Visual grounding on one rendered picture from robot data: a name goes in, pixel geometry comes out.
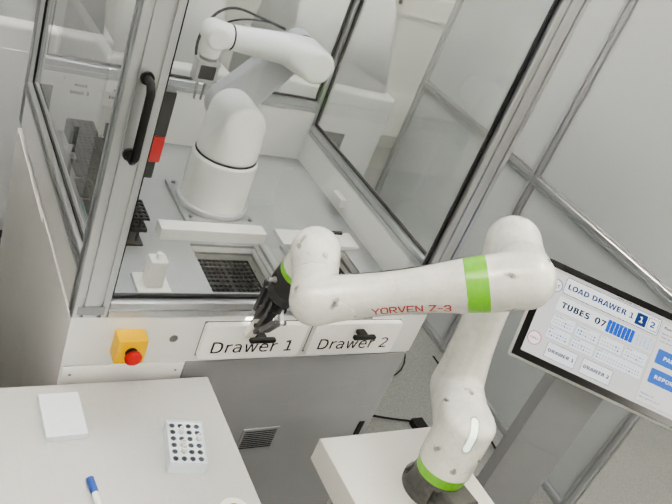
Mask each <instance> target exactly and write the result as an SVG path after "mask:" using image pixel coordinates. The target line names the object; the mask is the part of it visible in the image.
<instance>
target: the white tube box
mask: <svg viewBox="0 0 672 504"><path fill-rule="evenodd" d="M180 426H184V427H185V430H184V433H183V434H179V433H178V432H179V428H180ZM198 433H201V434H202V438H201V440H200V441H199V442H198V441H196V436H197V434H198ZM162 435H163V444H164V454H165V463H166V473H167V474H197V475H204V473H205V471H206V468H207V465H208V458H207V452H206V446H205V440H204V434H203V427H202V422H201V421H183V420H166V421H165V424H164V427H163V430H162ZM182 439H186V440H187V443H186V445H185V446H187V447H188V449H187V452H186V454H182V453H181V449H182V447H181V446H180V443H181V440H182Z"/></svg>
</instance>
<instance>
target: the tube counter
mask: <svg viewBox="0 0 672 504"><path fill-rule="evenodd" d="M592 326H593V327H595V328H597V329H599V330H601V331H603V332H606V333H608V334H610V335H612V336H614V337H616V338H619V339H621V340H623V341H625V342H627V343H629V344H632V345H634V346H636V347H638V348H640V349H642V350H645V351H647V352H649V353H651V350H652V347H653V345H654V342H655V339H654V338H651V337H649V336H647V335H645V334H643V333H640V332H638V331H636V330H634V329H632V328H630V327H627V326H625V325H623V324H621V323H619V322H617V321H614V320H612V319H610V318H608V317H606V316H604V315H601V314H599V313H596V316H595V318H594V321H593V323H592Z"/></svg>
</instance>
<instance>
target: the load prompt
mask: <svg viewBox="0 0 672 504"><path fill-rule="evenodd" d="M562 293H564V294H566V295H568V296H570V297H572V298H574V299H577V300H579V301H581V302H583V303H585V304H588V305H590V306H592V307H594V308H596V309H598V310H601V311H603V312H605V313H607V314H609V315H611V316H614V317H616V318H618V319H620V320H622V321H624V322H627V323H629V324H631V325H633V326H635V327H638V328H640V329H642V330H644V331H646V332H648V333H651V334H653V335H655V336H657V334H658V332H659V329H660V326H661V324H662V321H663V320H661V319H659V318H657V317H655V316H652V315H650V314H648V313H646V312H644V311H641V310H639V309H637V308H635V307H633V306H631V305H628V304H626V303H624V302H622V301H620V300H617V299H615V298H613V297H611V296H609V295H607V294H604V293H602V292H600V291H598V290H596V289H593V288H591V287H589V286H587V285H585V284H583V283H580V282H578V281H576V280H574V279H572V278H569V277H568V279H567V281H566V284H565V286H564V289H563V291H562Z"/></svg>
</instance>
